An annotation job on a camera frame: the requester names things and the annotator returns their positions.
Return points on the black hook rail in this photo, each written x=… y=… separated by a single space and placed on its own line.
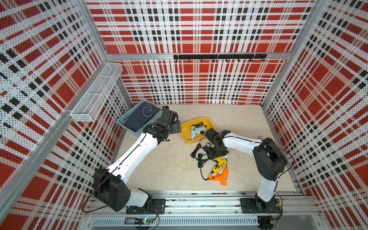
x=250 y=57

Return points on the light blue perforated basket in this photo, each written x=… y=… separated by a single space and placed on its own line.
x=122 y=119

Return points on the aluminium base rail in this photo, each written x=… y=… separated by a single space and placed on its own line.
x=185 y=210

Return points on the yellow plastic storage box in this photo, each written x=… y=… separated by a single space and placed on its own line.
x=186 y=129

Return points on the orange glue gun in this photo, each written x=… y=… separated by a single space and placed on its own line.
x=220 y=177

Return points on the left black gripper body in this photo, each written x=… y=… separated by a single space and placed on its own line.
x=175 y=128

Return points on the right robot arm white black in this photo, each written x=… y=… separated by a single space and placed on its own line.
x=269 y=159

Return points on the yellow glue gun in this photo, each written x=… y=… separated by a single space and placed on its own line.
x=221 y=163

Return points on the white wire mesh shelf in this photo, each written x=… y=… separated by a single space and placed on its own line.
x=91 y=104

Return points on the green circuit board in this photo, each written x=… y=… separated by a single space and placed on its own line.
x=142 y=221

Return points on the mint green glue gun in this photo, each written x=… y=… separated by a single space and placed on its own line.
x=196 y=130

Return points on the dark blue folded cloth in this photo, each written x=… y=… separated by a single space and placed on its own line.
x=140 y=116

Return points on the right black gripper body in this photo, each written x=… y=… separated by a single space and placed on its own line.
x=214 y=152

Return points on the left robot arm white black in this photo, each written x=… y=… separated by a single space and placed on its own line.
x=110 y=183

